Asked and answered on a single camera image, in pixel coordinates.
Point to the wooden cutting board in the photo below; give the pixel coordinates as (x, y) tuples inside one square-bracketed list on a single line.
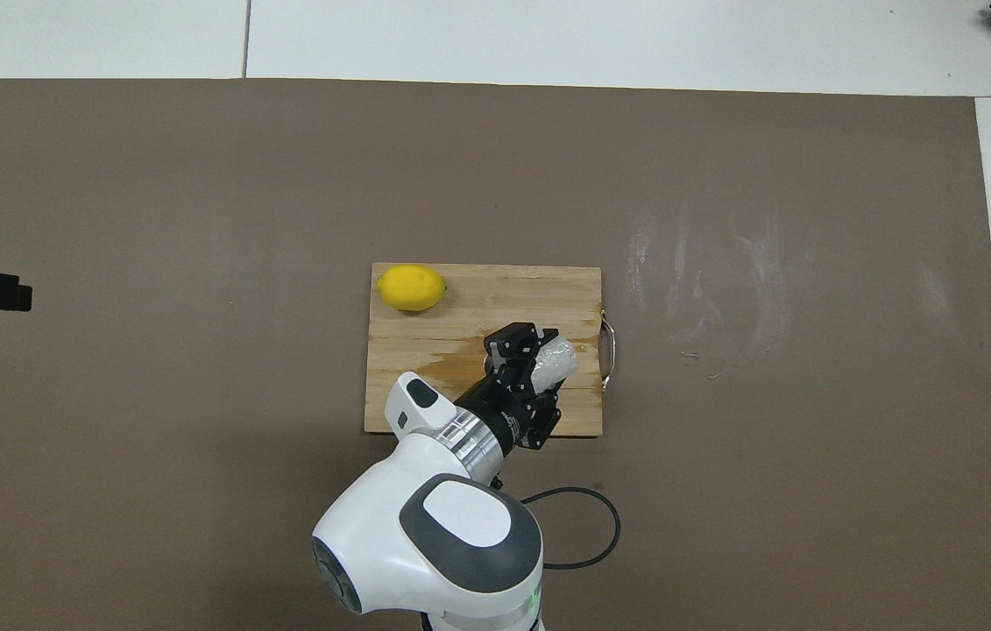
[(407, 350)]

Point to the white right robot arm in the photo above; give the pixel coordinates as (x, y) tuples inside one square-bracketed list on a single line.
[(451, 561)]

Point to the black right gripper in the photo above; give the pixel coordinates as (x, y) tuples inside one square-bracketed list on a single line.
[(504, 407)]

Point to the clear textured plastic cup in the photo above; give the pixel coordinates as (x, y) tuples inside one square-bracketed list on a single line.
[(555, 364)]

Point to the yellow lemon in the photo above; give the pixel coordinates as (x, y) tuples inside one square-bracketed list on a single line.
[(412, 287)]

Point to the brown table mat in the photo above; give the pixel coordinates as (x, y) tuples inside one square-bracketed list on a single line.
[(767, 526)]

